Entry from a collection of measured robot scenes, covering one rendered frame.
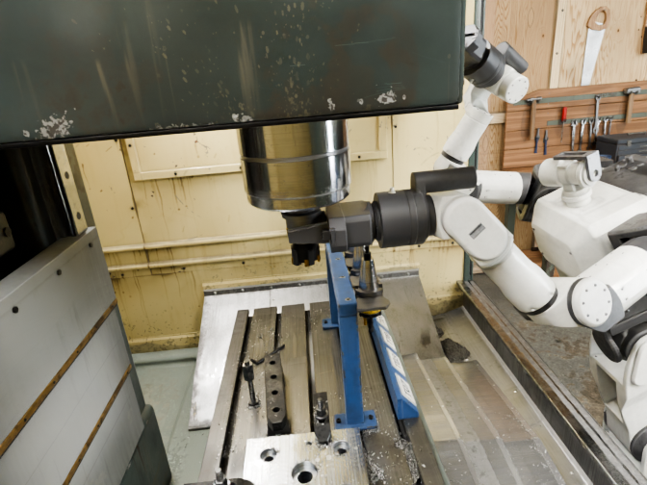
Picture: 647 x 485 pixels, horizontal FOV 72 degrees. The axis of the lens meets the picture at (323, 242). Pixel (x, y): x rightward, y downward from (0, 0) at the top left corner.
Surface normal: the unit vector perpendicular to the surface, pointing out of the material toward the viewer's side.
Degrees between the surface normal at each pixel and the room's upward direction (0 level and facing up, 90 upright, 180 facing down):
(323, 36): 90
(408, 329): 24
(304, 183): 90
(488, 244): 84
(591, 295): 68
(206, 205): 89
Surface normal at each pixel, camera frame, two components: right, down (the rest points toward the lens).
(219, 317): -0.04, -0.70
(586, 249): -0.62, 0.50
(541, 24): 0.05, 0.36
